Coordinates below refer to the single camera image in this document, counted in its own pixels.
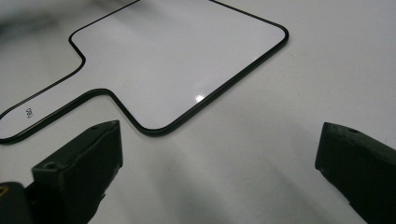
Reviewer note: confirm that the white paddle whiteboard black rim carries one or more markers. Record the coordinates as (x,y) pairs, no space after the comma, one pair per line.
(168,68)

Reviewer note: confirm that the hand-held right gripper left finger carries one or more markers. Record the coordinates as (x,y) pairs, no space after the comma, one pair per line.
(77,168)

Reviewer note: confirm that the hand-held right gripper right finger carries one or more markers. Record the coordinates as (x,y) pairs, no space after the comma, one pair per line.
(361,168)

